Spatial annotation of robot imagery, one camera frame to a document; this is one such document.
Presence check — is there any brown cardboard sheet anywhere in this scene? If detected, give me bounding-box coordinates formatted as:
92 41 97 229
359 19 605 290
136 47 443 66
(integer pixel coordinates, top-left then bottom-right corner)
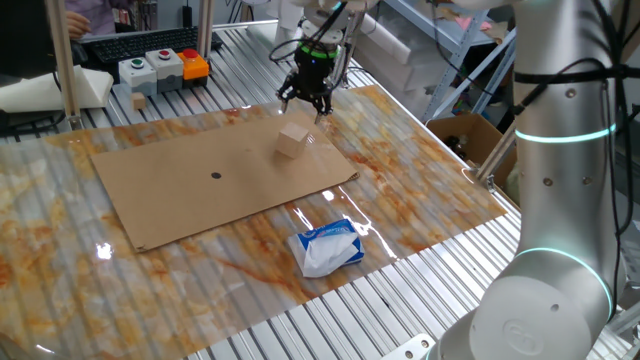
90 110 361 253

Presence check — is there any green wrist adapter ring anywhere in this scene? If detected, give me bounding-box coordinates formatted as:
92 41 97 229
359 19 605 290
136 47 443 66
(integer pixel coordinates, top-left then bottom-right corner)
298 42 340 60

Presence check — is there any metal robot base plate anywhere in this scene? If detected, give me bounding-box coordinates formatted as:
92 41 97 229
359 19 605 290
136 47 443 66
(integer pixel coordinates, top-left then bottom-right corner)
382 333 436 360

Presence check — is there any marble pattern plastic sheet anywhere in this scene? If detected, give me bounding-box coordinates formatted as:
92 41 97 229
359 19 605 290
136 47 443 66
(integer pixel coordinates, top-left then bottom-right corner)
0 84 509 360

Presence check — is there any black keyboard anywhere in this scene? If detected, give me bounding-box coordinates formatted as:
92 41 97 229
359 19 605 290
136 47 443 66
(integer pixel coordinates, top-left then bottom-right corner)
79 25 225 65

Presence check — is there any black camera cable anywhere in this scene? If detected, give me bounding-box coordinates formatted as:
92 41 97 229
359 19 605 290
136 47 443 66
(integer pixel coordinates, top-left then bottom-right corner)
512 0 640 324

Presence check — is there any white pedestal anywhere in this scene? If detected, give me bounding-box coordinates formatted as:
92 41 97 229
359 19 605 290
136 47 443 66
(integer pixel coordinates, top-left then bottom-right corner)
247 0 302 51

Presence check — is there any person's hand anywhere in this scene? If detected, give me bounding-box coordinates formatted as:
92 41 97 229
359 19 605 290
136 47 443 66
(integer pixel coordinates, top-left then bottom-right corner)
65 10 93 41

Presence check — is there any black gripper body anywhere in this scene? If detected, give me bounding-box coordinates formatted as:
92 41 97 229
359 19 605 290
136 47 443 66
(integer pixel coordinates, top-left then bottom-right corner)
292 53 335 98

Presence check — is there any grey box green button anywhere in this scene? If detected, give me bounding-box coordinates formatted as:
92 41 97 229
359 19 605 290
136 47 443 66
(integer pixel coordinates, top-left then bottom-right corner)
118 56 159 97

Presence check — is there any orange emergency stop box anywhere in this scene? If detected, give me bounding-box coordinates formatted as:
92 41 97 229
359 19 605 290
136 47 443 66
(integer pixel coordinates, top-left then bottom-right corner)
177 47 211 90

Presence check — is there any open cardboard box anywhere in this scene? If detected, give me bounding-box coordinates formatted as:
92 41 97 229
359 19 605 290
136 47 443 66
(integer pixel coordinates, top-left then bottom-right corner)
425 112 519 189

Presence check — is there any grey box red button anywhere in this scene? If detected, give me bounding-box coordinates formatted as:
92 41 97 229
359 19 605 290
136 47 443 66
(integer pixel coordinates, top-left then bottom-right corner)
144 47 185 94

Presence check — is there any blue white tissue pack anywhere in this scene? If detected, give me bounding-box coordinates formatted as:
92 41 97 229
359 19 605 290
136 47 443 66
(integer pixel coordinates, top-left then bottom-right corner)
286 218 366 279

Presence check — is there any blue grey metal shelf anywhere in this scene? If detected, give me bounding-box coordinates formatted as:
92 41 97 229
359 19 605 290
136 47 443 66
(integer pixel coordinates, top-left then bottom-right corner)
379 0 519 124

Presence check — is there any black monitor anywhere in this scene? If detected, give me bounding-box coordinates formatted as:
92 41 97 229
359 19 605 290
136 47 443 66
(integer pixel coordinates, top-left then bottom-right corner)
0 0 59 81

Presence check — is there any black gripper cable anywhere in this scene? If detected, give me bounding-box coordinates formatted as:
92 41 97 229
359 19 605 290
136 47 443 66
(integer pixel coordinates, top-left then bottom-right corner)
268 0 362 92

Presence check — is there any olive green bag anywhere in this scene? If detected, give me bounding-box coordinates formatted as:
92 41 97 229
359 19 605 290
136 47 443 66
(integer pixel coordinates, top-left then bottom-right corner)
503 172 521 207

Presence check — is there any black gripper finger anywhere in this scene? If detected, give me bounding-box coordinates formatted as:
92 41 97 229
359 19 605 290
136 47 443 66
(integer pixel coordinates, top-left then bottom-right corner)
276 74 301 114
312 89 336 126

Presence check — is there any pale wooden cube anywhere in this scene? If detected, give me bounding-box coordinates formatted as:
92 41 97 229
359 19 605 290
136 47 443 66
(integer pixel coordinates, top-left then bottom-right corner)
274 122 311 160

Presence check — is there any white foam slab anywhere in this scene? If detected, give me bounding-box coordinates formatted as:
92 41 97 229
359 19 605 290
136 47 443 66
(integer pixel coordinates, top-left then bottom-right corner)
0 64 115 114

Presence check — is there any aluminium frame post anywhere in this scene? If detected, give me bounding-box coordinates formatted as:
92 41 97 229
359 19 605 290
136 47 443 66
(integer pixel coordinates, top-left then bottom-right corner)
44 0 84 131
474 122 519 194
197 0 215 59

